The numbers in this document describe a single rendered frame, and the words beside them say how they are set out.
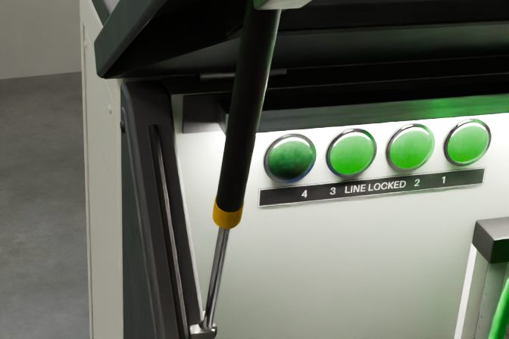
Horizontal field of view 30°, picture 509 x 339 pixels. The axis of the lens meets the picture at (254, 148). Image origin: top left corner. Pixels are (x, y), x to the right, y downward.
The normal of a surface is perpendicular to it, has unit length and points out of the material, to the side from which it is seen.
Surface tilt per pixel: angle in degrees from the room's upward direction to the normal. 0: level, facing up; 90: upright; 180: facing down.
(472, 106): 90
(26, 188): 0
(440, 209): 90
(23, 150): 0
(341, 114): 90
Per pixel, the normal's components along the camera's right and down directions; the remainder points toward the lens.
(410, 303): 0.28, 0.44
